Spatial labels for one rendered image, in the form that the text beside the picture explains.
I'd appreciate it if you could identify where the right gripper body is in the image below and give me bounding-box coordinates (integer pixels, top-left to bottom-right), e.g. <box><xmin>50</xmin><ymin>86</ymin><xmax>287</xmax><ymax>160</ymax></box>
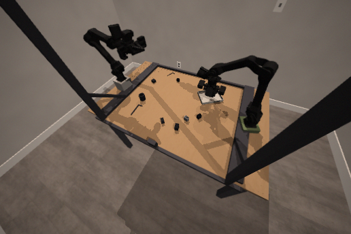
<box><xmin>197</xmin><ymin>80</ymin><xmax>226</xmax><ymax>95</ymax></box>

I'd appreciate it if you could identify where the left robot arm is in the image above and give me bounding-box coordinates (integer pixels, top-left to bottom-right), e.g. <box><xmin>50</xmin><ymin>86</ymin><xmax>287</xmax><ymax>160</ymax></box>
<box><xmin>84</xmin><ymin>24</ymin><xmax>134</xmax><ymax>82</ymax></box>

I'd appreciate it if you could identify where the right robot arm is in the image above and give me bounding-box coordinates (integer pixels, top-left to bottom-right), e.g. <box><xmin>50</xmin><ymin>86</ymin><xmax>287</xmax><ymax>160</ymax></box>
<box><xmin>197</xmin><ymin>55</ymin><xmax>279</xmax><ymax>128</ymax></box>

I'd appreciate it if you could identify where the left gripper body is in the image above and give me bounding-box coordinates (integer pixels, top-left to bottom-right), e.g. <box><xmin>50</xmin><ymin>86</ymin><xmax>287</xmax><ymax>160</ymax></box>
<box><xmin>117</xmin><ymin>36</ymin><xmax>147</xmax><ymax>60</ymax></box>

